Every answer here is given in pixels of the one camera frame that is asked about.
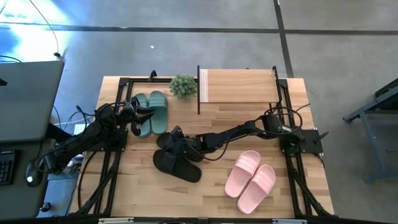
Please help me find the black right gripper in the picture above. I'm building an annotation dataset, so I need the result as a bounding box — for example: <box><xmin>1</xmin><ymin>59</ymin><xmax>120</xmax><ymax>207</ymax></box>
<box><xmin>164</xmin><ymin>138</ymin><xmax>205</xmax><ymax>162</ymax></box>

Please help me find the green plant in white pot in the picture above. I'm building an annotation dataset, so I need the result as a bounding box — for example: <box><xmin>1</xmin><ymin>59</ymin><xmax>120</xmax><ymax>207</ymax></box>
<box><xmin>169</xmin><ymin>74</ymin><xmax>198</xmax><ymax>100</ymax></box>

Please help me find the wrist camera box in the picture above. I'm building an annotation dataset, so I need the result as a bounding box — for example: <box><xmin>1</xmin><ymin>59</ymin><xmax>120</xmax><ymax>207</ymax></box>
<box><xmin>169</xmin><ymin>125</ymin><xmax>185</xmax><ymax>141</ymax></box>
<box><xmin>123</xmin><ymin>95</ymin><xmax>141</xmax><ymax>110</ymax></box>

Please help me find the grey laptop lid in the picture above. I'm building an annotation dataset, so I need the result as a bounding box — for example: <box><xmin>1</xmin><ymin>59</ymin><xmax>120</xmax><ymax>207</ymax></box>
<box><xmin>0</xmin><ymin>60</ymin><xmax>65</xmax><ymax>143</ymax></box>

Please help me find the black computer mouse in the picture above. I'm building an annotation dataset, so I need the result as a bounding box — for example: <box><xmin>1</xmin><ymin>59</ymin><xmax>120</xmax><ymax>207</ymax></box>
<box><xmin>24</xmin><ymin>166</ymin><xmax>44</xmax><ymax>188</ymax></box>

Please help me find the black aluminium table frame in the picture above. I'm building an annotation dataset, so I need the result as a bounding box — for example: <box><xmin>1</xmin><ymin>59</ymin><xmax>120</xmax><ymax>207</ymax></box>
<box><xmin>70</xmin><ymin>70</ymin><xmax>335</xmax><ymax>218</ymax></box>

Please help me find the green rubber slide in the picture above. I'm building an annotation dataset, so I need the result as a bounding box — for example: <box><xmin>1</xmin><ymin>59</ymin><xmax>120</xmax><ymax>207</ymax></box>
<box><xmin>148</xmin><ymin>90</ymin><xmax>169</xmax><ymax>136</ymax></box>
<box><xmin>132</xmin><ymin>93</ymin><xmax>152</xmax><ymax>139</ymax></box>

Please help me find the grey metal bracket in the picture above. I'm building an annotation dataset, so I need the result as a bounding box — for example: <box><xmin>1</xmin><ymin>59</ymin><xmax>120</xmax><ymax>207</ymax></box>
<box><xmin>98</xmin><ymin>217</ymin><xmax>134</xmax><ymax>224</ymax></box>
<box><xmin>272</xmin><ymin>218</ymin><xmax>308</xmax><ymax>224</ymax></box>

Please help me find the white bottle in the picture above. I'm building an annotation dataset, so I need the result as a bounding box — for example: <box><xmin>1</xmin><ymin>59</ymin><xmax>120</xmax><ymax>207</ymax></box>
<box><xmin>63</xmin><ymin>159</ymin><xmax>82</xmax><ymax>174</ymax></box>

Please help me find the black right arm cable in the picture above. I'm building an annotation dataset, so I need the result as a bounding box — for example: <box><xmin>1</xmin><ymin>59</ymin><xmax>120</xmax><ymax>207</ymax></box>
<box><xmin>264</xmin><ymin>105</ymin><xmax>304</xmax><ymax>136</ymax></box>

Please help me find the grey-blue metal cart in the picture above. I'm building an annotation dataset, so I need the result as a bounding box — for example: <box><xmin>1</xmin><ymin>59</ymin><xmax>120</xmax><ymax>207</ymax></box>
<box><xmin>343</xmin><ymin>77</ymin><xmax>398</xmax><ymax>184</ymax></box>

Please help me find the black floor cable with plug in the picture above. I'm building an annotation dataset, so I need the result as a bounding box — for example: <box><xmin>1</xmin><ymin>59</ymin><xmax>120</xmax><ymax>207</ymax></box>
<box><xmin>29</xmin><ymin>0</ymin><xmax>62</xmax><ymax>60</ymax></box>

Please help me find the grey side desk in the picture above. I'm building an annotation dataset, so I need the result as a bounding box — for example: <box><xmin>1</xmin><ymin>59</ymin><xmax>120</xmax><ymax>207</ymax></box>
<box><xmin>0</xmin><ymin>138</ymin><xmax>57</xmax><ymax>220</ymax></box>

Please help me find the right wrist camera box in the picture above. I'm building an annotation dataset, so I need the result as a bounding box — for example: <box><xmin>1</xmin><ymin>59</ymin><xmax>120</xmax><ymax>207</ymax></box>
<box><xmin>169</xmin><ymin>125</ymin><xmax>185</xmax><ymax>141</ymax></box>

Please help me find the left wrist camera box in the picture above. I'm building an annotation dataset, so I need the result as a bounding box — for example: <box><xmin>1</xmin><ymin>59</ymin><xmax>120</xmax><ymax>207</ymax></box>
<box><xmin>123</xmin><ymin>95</ymin><xmax>141</xmax><ymax>110</ymax></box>

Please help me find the white power adapter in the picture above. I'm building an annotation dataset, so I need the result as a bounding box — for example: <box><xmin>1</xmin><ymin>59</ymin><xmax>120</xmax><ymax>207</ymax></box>
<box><xmin>73</xmin><ymin>123</ymin><xmax>91</xmax><ymax>135</ymax></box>

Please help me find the black keyboard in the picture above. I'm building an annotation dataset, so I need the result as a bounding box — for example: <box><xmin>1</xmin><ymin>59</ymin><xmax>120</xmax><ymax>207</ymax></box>
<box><xmin>0</xmin><ymin>149</ymin><xmax>17</xmax><ymax>187</ymax></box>

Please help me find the wooden shelf with black frame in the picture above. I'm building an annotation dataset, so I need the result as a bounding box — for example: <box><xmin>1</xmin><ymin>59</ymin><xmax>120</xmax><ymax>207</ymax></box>
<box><xmin>197</xmin><ymin>65</ymin><xmax>284</xmax><ymax>115</ymax></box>

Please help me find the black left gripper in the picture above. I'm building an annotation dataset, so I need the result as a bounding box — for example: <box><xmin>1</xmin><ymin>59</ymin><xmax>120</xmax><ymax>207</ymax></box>
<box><xmin>119</xmin><ymin>106</ymin><xmax>155</xmax><ymax>137</ymax></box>

